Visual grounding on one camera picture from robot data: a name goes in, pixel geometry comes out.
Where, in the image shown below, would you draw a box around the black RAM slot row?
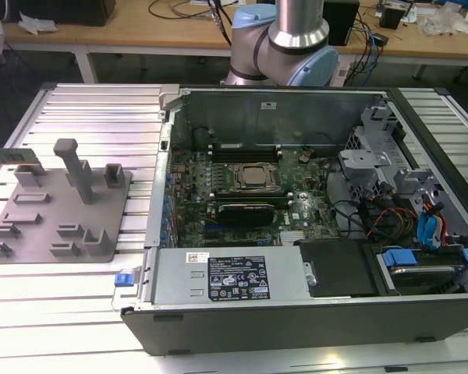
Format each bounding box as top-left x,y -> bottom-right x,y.
209,142 -> 284,164
209,185 -> 296,208

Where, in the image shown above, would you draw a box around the silver CPU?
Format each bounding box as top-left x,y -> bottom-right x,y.
242,167 -> 267,185

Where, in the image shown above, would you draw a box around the black graphics card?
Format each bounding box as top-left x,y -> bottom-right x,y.
217,201 -> 277,228

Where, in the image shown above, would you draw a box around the metal socket cover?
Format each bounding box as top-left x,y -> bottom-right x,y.
232,162 -> 278,189

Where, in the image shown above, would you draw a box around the green motherboard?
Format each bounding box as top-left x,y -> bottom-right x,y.
167,146 -> 342,249

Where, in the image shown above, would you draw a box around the silver chipset heatsink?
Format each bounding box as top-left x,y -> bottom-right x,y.
279,229 -> 310,245

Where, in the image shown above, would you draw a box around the grey power supply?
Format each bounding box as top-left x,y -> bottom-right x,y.
150,247 -> 312,307

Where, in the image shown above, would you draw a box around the black plastic cover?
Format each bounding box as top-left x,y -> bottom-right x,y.
297,238 -> 380,299

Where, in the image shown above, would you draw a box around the metal drive cage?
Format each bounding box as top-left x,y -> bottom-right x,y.
338,104 -> 446,219

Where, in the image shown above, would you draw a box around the white power strip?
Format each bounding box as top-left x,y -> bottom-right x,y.
332,62 -> 353,87

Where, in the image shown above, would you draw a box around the open black PC case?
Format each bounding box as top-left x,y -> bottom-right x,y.
120,86 -> 468,358

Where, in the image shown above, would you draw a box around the grey part rack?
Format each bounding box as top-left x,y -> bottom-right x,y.
0,137 -> 134,266

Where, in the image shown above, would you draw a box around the tall black box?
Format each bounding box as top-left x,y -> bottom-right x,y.
325,0 -> 361,48

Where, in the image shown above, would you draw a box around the hard disk in blue carrier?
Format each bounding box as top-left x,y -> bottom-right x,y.
378,244 -> 468,297

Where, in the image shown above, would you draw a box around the crumpled white paper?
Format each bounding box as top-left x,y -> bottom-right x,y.
17,10 -> 59,37

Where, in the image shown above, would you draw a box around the large black box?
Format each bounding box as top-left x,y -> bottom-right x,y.
0,0 -> 116,27

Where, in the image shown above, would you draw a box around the clear plastic bags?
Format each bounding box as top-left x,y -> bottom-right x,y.
417,6 -> 459,38

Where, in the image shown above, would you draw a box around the black looped wire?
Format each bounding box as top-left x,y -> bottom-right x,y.
324,158 -> 367,239

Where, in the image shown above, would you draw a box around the grey case handle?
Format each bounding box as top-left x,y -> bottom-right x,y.
158,84 -> 181,113

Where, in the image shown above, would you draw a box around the coloured wire bundle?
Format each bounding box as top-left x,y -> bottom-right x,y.
358,194 -> 419,243

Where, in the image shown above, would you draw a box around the black camera cable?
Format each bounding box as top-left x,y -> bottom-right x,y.
207,0 -> 236,47

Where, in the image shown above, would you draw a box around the wooden desk white frame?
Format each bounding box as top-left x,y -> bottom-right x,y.
0,0 -> 468,86

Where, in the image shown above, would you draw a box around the blue cable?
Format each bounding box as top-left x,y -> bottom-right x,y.
363,23 -> 380,89

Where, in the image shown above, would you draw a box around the black desk cable loops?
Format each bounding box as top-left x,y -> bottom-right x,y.
147,0 -> 210,20

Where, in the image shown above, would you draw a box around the blue flat wires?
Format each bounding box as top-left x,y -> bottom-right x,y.
416,201 -> 449,251

